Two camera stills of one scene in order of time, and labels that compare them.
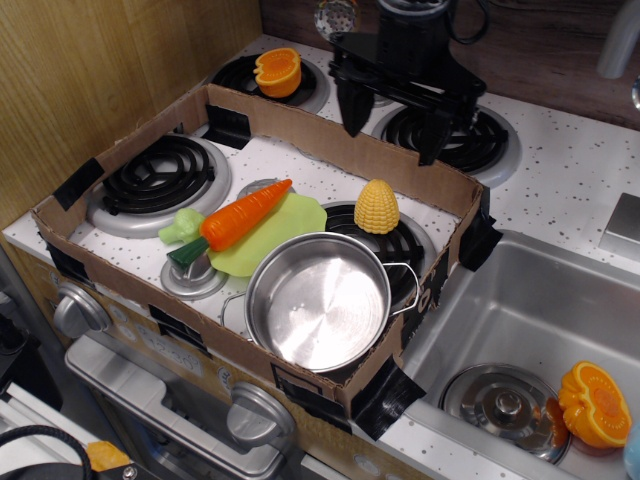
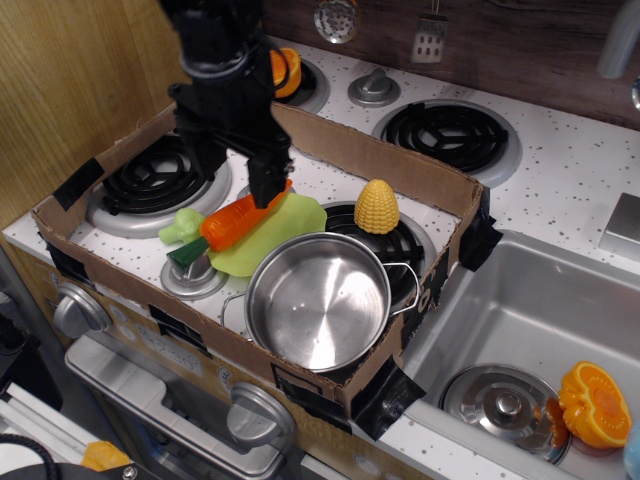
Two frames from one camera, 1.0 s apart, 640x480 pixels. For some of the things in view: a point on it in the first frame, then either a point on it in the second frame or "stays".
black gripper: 411,54 -> 225,102
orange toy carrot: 222,226 stays
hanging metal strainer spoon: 334,16 stays
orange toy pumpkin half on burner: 279,72 stays
